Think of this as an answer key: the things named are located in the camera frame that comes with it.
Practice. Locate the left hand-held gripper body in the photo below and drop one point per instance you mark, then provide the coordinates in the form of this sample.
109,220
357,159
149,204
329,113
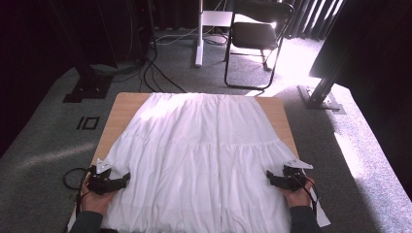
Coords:
100,181

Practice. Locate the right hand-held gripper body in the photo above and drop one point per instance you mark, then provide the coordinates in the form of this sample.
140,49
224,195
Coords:
293,179

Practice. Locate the white pleated skirt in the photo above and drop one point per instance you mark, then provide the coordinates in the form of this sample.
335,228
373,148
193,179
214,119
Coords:
200,155

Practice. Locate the person's right hand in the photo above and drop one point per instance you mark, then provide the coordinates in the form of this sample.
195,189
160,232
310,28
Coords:
299,197

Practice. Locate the person's left hand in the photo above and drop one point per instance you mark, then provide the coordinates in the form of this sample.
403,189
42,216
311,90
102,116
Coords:
95,202

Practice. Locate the black metal stand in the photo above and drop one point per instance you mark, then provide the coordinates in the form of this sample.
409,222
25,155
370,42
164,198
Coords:
322,93
89,88

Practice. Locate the black curtain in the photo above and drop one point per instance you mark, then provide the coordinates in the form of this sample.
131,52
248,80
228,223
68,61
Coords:
382,64
29,64

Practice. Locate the black folding chair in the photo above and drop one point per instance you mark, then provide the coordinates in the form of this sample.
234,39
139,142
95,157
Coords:
254,35

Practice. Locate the white desk leg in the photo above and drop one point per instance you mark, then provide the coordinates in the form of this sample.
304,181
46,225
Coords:
199,48

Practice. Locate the dark striped curtain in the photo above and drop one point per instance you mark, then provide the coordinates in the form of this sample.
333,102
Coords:
307,16

